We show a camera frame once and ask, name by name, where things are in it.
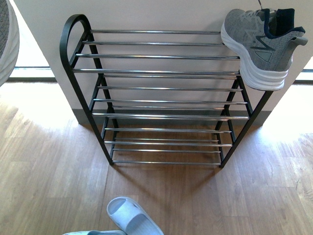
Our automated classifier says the light blue slipper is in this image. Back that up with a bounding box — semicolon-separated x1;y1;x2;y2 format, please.
107;196;163;235
63;230;126;235

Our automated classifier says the grey knit sneaker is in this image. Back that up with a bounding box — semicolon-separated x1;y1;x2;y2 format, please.
0;0;20;86
221;8;308;91

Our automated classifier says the black metal shoe rack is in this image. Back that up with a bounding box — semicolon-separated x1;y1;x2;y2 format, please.
60;14;271;167

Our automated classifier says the dark window frame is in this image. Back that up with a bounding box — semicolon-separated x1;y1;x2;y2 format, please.
8;67;57;83

